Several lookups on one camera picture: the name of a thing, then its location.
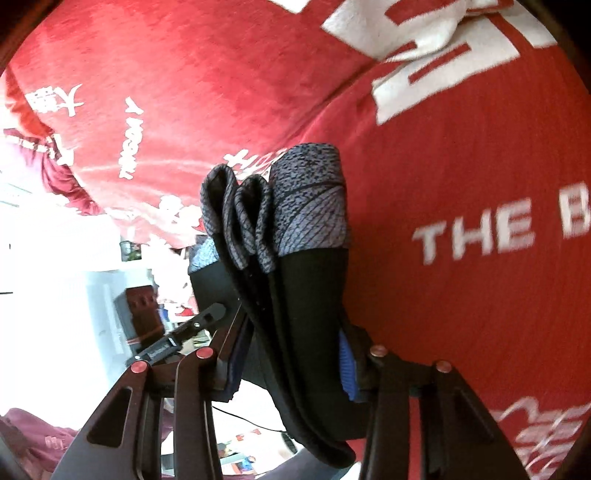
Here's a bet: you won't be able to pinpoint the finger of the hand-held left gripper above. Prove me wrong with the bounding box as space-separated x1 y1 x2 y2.
124 302 227 366

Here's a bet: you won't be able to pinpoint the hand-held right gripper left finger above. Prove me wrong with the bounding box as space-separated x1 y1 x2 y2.
53 308 253 480

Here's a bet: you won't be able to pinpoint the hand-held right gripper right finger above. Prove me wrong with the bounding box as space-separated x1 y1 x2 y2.
338 331 531 480

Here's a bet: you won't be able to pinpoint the dark pants with grey waistband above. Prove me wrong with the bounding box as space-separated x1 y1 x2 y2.
187 143 377 469

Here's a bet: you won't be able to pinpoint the red printed blanket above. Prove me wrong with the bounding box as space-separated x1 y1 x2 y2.
0 0 591 480

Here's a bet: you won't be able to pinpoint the person's maroon clothing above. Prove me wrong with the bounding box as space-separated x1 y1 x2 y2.
0 406 90 480

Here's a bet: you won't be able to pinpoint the maroon cloth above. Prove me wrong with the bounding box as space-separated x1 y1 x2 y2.
2 128 108 217

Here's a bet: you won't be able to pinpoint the black cable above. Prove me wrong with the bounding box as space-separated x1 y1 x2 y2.
212 401 297 457

